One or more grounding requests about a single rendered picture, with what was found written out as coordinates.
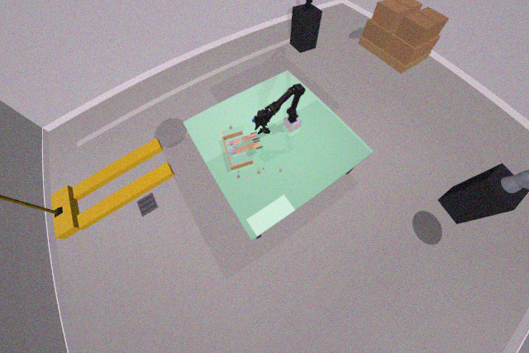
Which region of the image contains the beige strip with orange polka dots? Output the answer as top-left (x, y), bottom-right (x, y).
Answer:
top-left (247, 141), bottom-right (260, 150)

